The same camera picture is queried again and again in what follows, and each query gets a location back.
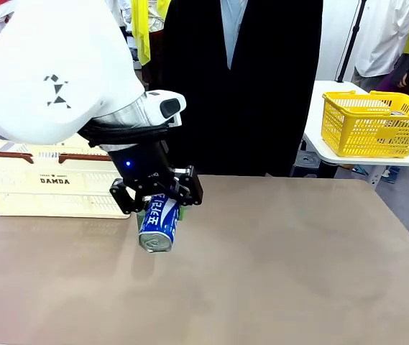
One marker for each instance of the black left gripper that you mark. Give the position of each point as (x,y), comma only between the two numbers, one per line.
(139,165)

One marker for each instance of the blue white drink can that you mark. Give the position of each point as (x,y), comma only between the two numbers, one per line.
(159,224)

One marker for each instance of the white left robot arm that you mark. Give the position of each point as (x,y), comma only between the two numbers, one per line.
(46,54)

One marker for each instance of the yellow plastic mesh basket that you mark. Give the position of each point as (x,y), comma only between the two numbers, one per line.
(362,136)

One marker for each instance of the cream folding shopping basket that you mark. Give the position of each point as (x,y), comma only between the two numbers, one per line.
(46,201)

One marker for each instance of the drink can with silver top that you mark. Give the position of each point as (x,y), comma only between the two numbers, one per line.
(397,113)

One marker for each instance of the white side table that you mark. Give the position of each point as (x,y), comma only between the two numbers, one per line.
(328,149)

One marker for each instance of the bystander in white shirt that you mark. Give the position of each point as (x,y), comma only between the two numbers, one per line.
(376,36)

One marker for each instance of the black tripod pole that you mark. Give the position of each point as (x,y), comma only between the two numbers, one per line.
(349,43)

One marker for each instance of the person in black coat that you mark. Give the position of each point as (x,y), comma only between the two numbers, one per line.
(261,90)

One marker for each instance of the bystander with yellow scarf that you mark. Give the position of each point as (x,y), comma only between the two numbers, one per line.
(141,28)

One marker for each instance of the bystander in dark skirt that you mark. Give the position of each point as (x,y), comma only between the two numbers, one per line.
(118,10)

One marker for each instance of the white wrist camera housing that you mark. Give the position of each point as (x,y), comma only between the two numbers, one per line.
(164,106)

